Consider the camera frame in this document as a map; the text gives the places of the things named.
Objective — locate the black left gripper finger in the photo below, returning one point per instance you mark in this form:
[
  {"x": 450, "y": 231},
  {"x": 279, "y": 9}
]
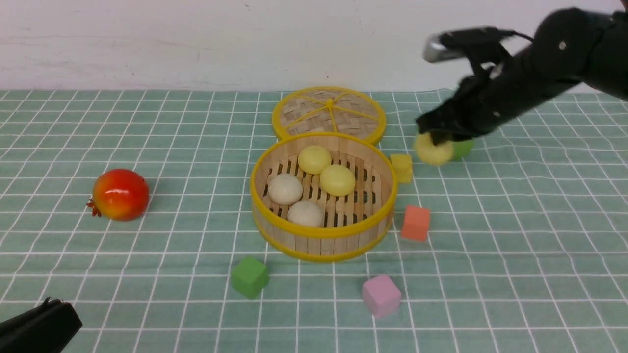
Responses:
[{"x": 48, "y": 328}]

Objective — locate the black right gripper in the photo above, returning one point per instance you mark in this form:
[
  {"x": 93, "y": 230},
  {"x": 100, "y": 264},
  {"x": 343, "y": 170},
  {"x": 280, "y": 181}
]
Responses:
[{"x": 569, "y": 47}]

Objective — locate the yellow bun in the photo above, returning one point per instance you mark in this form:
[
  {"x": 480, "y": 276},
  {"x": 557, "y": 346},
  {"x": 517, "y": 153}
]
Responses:
[
  {"x": 435, "y": 155},
  {"x": 337, "y": 180},
  {"x": 314, "y": 159}
]

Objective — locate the yellow bun front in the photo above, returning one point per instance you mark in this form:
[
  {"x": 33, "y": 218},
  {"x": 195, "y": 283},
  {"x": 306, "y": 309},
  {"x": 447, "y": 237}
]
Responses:
[{"x": 314, "y": 159}]

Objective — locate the white bun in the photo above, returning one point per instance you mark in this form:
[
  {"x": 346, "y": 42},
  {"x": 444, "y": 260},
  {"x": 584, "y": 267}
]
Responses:
[
  {"x": 285, "y": 189},
  {"x": 306, "y": 213}
]

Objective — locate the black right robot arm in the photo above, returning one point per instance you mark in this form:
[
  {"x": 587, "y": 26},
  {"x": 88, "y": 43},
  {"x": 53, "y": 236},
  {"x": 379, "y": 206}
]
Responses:
[{"x": 617, "y": 64}]

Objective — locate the woven bamboo steamer lid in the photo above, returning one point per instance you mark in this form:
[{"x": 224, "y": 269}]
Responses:
[{"x": 329, "y": 109}]

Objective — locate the bamboo steamer tray yellow rims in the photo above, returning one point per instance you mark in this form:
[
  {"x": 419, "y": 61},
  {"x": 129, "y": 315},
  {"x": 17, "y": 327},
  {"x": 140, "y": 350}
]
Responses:
[{"x": 352, "y": 225}]

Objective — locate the green apple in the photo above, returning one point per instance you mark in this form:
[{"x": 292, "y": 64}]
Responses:
[{"x": 462, "y": 149}]

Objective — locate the yellow cube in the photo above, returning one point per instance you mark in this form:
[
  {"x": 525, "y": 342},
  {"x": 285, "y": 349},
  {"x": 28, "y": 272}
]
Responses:
[{"x": 403, "y": 166}]

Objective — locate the orange cube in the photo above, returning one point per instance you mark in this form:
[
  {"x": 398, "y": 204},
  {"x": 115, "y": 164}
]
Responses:
[{"x": 416, "y": 223}]

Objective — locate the green checkered tablecloth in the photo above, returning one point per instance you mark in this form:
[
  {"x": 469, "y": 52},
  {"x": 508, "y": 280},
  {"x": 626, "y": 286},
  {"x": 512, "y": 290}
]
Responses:
[{"x": 526, "y": 252}]

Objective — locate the red pomegranate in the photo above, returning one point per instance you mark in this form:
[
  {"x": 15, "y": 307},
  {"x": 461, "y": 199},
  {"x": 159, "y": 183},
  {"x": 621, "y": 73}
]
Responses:
[{"x": 119, "y": 194}]

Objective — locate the pink cube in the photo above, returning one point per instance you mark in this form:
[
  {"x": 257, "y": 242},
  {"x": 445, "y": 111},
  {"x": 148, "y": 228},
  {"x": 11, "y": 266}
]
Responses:
[{"x": 381, "y": 296}]

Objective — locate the green cube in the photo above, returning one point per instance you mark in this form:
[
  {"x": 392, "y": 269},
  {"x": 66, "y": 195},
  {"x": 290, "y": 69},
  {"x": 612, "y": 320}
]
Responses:
[{"x": 249, "y": 277}]

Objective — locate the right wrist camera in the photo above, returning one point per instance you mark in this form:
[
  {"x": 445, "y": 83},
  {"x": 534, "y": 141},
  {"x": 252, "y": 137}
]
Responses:
[{"x": 479, "y": 45}]

